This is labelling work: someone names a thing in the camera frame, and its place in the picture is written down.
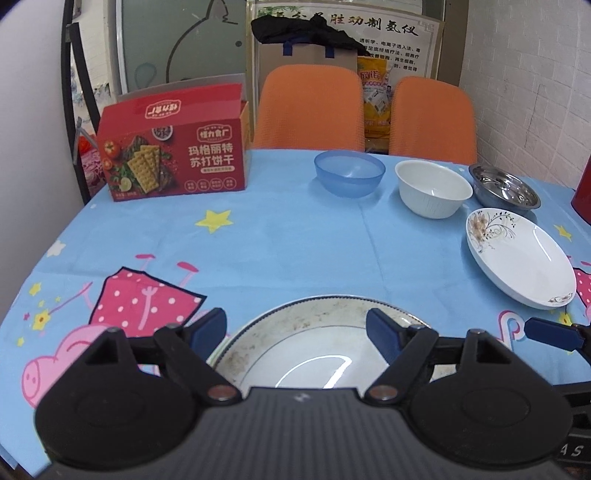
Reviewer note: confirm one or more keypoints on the blue-rimmed white plate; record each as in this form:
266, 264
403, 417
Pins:
300, 341

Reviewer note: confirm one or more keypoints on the yellow snack bag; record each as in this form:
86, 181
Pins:
376, 101

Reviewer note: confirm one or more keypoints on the red patterned bag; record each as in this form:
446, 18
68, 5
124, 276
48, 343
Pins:
90, 161

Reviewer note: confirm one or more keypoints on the blue cartoon printed tablecloth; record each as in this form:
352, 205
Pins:
300, 244

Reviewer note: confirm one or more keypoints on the orange chair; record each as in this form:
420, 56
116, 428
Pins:
307, 110
431, 122

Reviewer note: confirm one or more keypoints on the black cloth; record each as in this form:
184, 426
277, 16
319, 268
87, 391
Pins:
304, 27

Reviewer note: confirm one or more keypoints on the white ceramic bowl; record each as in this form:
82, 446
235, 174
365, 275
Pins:
431, 194

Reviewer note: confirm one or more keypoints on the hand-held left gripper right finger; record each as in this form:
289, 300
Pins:
381, 336

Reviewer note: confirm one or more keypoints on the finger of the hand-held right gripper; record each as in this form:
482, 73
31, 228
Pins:
549, 331

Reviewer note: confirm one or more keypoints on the red container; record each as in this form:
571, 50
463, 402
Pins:
582, 194

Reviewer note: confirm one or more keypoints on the stainless steel bowl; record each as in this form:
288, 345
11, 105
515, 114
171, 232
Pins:
505, 189

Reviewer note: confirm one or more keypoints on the frosted glass door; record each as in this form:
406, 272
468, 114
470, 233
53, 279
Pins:
184, 41

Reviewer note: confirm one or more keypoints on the red cracker box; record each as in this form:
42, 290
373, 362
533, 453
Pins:
175, 157

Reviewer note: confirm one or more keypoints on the wall poster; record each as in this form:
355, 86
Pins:
397, 32

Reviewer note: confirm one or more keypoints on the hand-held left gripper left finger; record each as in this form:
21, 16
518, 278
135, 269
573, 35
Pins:
208, 331

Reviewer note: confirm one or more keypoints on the floral white plate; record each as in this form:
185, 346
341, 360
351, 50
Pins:
526, 263

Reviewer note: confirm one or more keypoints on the blue plastic bowl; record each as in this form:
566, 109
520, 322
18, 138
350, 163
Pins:
349, 177

